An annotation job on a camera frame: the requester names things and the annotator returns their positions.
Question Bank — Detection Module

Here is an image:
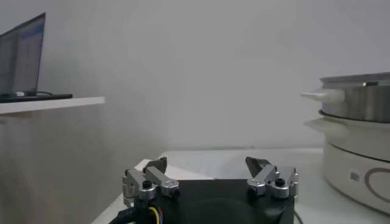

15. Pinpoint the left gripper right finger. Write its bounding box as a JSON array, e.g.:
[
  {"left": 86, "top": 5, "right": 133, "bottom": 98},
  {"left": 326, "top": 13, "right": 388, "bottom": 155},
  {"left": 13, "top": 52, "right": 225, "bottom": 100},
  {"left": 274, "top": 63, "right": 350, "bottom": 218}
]
[{"left": 245, "top": 156, "right": 299, "bottom": 200}]

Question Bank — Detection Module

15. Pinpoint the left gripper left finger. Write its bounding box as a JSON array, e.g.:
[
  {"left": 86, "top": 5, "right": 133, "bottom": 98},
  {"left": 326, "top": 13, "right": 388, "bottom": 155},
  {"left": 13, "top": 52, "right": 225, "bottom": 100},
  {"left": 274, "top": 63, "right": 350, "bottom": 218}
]
[{"left": 122, "top": 156, "right": 180, "bottom": 208}]

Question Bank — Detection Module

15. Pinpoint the stainless steel steamer basket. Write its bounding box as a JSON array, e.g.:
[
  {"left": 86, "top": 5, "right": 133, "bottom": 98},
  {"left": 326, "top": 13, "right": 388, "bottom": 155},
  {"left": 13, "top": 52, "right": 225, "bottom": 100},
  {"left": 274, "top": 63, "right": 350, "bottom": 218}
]
[{"left": 300, "top": 72, "right": 390, "bottom": 124}]

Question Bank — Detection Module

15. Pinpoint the cream electric cooker base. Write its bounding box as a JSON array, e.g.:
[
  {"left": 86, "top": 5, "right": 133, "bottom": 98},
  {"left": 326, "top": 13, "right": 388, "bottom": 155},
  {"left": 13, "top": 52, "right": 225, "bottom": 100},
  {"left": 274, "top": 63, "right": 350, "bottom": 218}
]
[{"left": 303, "top": 117, "right": 390, "bottom": 215}]

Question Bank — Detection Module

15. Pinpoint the white side table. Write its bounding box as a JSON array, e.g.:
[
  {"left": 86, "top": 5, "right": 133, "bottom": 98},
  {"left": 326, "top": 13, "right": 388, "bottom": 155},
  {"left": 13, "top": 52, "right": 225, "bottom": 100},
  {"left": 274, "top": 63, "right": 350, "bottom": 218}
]
[{"left": 0, "top": 96, "right": 106, "bottom": 116}]

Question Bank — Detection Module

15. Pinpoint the black flat keyboard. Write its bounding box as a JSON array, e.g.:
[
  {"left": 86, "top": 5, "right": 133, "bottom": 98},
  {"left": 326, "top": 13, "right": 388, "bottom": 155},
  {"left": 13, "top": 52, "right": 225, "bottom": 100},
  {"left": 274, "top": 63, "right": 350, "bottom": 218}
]
[{"left": 0, "top": 93, "right": 73, "bottom": 103}]

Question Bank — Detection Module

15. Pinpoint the open laptop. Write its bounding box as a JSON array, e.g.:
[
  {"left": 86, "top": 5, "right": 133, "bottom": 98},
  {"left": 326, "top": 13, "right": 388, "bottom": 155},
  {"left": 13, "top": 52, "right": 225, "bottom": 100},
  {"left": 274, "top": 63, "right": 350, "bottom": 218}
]
[{"left": 0, "top": 12, "right": 46, "bottom": 96}]

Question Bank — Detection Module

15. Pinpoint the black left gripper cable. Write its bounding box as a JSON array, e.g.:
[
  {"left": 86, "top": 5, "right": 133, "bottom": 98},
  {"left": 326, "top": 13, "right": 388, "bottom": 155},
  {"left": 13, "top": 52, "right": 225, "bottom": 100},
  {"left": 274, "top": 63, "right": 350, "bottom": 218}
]
[{"left": 108, "top": 208, "right": 137, "bottom": 224}]

